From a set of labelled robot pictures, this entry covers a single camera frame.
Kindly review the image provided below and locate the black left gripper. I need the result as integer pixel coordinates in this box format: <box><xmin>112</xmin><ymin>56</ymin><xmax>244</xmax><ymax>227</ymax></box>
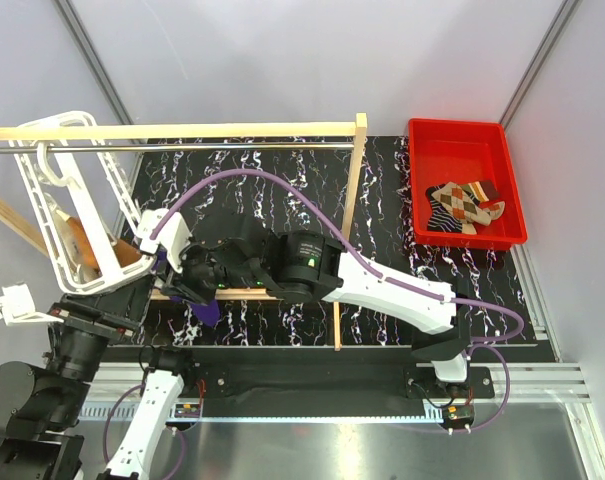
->
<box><xmin>47</xmin><ymin>268</ymin><xmax>155</xmax><ymax>422</ymax></box>

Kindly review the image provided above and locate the metal hanging rod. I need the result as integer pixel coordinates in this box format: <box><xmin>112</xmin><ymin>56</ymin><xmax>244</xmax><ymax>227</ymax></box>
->
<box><xmin>0</xmin><ymin>142</ymin><xmax>356</xmax><ymax>154</ymax></box>

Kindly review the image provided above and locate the wooden clothes rack frame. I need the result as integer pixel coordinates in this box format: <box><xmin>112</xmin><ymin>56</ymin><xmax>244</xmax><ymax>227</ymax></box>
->
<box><xmin>0</xmin><ymin>112</ymin><xmax>368</xmax><ymax>352</ymax></box>

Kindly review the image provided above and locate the purple sock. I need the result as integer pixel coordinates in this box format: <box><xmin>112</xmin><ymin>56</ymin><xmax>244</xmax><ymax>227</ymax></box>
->
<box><xmin>168</xmin><ymin>246</ymin><xmax>221</xmax><ymax>327</ymax></box>

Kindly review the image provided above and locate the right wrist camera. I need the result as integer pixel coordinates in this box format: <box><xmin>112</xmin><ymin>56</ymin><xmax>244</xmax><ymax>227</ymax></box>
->
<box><xmin>135</xmin><ymin>208</ymin><xmax>190</xmax><ymax>273</ymax></box>

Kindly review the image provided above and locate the brown orange striped sock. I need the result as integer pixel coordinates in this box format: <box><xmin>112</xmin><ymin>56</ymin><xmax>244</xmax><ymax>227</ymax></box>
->
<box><xmin>468</xmin><ymin>180</ymin><xmax>500</xmax><ymax>204</ymax></box>

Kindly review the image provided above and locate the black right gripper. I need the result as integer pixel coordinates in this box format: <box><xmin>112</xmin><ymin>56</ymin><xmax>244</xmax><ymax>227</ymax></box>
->
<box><xmin>154</xmin><ymin>233</ymin><xmax>265</xmax><ymax>308</ymax></box>

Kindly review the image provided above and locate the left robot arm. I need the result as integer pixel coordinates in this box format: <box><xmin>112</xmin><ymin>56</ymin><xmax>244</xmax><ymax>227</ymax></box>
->
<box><xmin>0</xmin><ymin>275</ymin><xmax>198</xmax><ymax>479</ymax></box>

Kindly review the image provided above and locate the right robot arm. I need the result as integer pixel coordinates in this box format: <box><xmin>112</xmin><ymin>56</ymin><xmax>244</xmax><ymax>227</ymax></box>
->
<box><xmin>143</xmin><ymin>210</ymin><xmax>472</xmax><ymax>397</ymax></box>

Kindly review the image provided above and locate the black marble pattern mat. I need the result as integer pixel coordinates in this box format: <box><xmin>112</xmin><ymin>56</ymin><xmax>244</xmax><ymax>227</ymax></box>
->
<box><xmin>119</xmin><ymin>137</ymin><xmax>536</xmax><ymax>347</ymax></box>

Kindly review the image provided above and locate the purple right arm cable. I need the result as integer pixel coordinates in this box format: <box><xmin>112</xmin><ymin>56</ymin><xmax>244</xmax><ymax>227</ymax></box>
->
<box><xmin>151</xmin><ymin>168</ymin><xmax>526</xmax><ymax>434</ymax></box>

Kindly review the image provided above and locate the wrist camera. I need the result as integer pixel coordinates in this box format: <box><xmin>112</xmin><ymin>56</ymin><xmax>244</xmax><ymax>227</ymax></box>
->
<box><xmin>0</xmin><ymin>284</ymin><xmax>50</xmax><ymax>326</ymax></box>
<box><xmin>135</xmin><ymin>208</ymin><xmax>190</xmax><ymax>273</ymax></box>

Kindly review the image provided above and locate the white plastic clip hanger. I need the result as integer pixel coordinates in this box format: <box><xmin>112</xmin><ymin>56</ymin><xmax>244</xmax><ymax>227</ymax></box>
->
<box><xmin>9</xmin><ymin>139</ymin><xmax>153</xmax><ymax>295</ymax></box>

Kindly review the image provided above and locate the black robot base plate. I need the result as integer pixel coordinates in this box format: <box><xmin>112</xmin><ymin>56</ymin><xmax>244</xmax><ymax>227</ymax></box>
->
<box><xmin>184</xmin><ymin>344</ymin><xmax>493</xmax><ymax>419</ymax></box>

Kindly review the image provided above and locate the beige argyle sock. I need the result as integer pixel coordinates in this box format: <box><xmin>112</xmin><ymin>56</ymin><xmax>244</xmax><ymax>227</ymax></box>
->
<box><xmin>433</xmin><ymin>182</ymin><xmax>506</xmax><ymax>235</ymax></box>

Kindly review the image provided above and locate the red plastic bin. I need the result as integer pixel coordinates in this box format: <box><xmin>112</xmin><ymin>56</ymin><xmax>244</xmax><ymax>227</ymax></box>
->
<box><xmin>408</xmin><ymin>118</ymin><xmax>528</xmax><ymax>251</ymax></box>

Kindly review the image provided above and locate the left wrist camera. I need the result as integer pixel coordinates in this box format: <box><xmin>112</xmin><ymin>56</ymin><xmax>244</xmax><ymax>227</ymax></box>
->
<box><xmin>0</xmin><ymin>284</ymin><xmax>50</xmax><ymax>326</ymax></box>

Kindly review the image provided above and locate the black striped sock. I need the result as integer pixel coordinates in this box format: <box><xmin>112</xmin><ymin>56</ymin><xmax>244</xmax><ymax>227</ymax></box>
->
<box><xmin>425</xmin><ymin>184</ymin><xmax>463</xmax><ymax>234</ymax></box>

